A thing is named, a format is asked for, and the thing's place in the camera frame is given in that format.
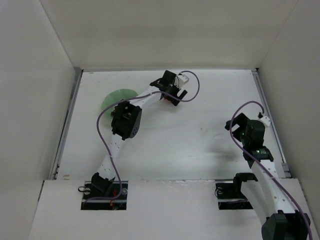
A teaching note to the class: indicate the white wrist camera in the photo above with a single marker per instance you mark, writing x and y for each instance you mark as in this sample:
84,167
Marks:
180,80
264,119

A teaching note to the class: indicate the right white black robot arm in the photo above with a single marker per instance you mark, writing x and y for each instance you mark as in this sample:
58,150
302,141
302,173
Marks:
280,215

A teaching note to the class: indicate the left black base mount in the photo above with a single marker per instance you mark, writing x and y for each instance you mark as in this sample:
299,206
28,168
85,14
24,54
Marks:
94,200

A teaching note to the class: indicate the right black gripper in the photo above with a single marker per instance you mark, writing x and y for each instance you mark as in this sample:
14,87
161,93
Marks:
236,124

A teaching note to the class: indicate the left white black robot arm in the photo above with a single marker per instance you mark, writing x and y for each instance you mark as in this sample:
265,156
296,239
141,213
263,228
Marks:
126,120

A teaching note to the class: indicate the green wavy fruit bowl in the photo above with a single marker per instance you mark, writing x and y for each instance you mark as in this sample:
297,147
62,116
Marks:
116,96

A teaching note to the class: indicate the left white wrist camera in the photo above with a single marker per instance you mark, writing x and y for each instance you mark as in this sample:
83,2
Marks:
180,80

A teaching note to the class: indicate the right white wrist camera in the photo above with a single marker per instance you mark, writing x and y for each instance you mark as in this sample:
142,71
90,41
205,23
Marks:
264,119

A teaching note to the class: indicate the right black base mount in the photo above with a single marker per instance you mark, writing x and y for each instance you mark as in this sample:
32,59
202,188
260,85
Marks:
229,199

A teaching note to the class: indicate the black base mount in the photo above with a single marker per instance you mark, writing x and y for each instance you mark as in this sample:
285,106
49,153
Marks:
229,199
94,200

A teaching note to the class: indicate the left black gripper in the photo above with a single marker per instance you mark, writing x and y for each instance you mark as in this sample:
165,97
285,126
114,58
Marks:
173,92

